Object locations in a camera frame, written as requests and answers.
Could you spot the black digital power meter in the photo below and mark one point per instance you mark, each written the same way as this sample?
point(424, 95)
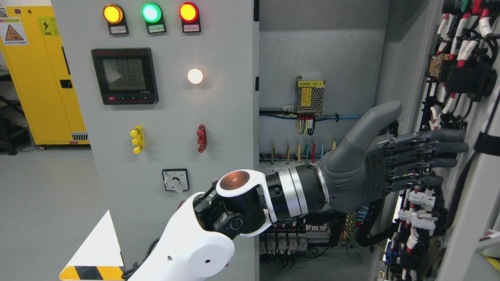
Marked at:
point(126, 76)

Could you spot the white sockets and breakers row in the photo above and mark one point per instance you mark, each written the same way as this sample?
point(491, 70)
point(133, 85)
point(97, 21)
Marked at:
point(268, 168)

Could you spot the yellow terminal post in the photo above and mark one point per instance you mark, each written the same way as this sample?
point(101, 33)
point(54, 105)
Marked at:
point(137, 134)

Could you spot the white rotary selector switch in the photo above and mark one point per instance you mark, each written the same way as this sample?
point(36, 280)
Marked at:
point(176, 180)

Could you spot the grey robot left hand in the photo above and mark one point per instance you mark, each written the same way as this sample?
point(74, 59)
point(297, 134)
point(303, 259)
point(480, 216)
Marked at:
point(367, 166)

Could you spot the green indicator lamp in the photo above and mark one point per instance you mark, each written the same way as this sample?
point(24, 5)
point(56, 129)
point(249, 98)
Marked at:
point(151, 12)

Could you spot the metal mesh power supply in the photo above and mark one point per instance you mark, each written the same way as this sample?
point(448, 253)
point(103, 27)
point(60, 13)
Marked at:
point(309, 94)

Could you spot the brass ground terminal bar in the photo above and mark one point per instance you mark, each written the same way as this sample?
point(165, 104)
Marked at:
point(348, 230)

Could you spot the grey cabinet door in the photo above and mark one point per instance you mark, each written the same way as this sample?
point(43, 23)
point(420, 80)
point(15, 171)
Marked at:
point(225, 102)
point(410, 31)

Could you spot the red terminal post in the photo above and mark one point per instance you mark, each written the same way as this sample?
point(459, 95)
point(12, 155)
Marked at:
point(202, 138)

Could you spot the red indicator lamp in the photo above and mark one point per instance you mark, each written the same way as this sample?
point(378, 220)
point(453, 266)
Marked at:
point(189, 12)

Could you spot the relay and terminal row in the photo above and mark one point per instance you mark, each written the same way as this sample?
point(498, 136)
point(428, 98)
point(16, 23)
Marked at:
point(295, 238)

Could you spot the white indicator lamp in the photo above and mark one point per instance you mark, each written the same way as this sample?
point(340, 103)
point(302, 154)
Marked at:
point(195, 76)

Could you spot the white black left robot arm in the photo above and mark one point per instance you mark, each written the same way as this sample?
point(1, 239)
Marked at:
point(198, 240)

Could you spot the yellow indicator lamp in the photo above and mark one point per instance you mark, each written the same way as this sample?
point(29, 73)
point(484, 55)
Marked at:
point(113, 14)

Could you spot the yellow safety cabinet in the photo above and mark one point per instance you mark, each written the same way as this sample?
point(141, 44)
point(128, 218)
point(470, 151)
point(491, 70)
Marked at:
point(34, 52)

